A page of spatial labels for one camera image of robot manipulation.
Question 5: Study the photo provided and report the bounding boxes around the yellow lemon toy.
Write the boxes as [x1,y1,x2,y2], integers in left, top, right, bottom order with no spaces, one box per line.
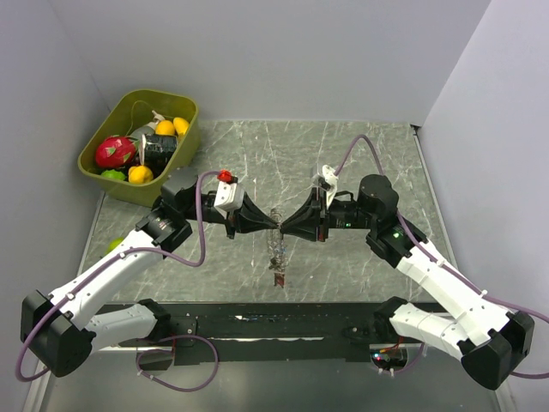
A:
[155,119,176,136]
[128,165,154,185]
[172,117,190,137]

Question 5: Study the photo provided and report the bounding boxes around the yellow lemon toy back right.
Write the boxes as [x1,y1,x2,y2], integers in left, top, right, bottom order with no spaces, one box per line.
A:
[172,117,190,137]

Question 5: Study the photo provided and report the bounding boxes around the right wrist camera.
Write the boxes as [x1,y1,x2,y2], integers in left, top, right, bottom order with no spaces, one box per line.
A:
[311,164,339,208]

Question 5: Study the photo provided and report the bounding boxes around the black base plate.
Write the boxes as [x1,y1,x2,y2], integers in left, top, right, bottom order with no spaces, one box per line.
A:
[120,302,416,366]

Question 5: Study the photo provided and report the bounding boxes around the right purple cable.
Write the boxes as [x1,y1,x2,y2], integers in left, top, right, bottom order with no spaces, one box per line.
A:
[334,134,549,381]

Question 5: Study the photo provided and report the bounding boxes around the yellow lemon toy back left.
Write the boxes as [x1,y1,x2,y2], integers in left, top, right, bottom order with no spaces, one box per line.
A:
[155,119,176,136]

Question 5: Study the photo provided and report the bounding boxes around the grey spray bottle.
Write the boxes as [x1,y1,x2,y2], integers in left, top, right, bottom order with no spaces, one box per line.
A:
[129,110,166,140]

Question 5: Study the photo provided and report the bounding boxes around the olive green plastic bin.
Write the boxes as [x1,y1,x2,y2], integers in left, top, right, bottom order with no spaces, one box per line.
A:
[77,89,201,207]

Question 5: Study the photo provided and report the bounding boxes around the red dragon fruit toy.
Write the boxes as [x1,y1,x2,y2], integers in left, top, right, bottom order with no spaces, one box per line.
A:
[94,136,137,169]

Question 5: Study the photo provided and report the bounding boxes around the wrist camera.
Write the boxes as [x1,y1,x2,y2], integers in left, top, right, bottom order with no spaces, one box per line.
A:
[214,170,245,217]
[311,164,339,208]

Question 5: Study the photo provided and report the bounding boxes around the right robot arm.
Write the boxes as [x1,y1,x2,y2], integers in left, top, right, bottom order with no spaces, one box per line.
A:
[280,174,534,390]

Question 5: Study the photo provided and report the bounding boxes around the metal disc keyring organizer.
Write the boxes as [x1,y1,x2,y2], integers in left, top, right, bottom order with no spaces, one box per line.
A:
[267,208,287,274]

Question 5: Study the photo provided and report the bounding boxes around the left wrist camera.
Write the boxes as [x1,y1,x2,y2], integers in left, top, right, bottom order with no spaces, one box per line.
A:
[214,170,245,217]

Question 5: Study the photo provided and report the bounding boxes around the green pear toy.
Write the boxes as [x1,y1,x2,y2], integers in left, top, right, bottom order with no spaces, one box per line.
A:
[106,237,124,253]

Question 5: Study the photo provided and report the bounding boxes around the red key tag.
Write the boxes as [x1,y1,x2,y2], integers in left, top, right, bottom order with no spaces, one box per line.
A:
[274,271,286,288]

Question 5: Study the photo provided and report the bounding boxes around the aluminium rail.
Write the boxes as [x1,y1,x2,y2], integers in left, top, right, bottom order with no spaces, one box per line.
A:
[23,347,181,411]

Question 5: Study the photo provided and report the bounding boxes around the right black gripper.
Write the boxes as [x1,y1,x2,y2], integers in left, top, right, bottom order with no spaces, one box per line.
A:
[281,186,377,241]

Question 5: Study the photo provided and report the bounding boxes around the black wrapped cup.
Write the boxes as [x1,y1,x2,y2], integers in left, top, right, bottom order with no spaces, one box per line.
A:
[139,134,178,167]

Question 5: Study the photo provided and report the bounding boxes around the green lime toy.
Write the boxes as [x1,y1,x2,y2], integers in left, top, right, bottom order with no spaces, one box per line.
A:
[100,169,126,181]

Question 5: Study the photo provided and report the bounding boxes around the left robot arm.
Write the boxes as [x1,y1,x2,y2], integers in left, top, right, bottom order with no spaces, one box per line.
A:
[15,167,278,382]

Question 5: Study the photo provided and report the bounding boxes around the yellow lemon toy front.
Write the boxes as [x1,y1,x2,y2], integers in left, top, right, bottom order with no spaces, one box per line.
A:
[128,165,154,185]

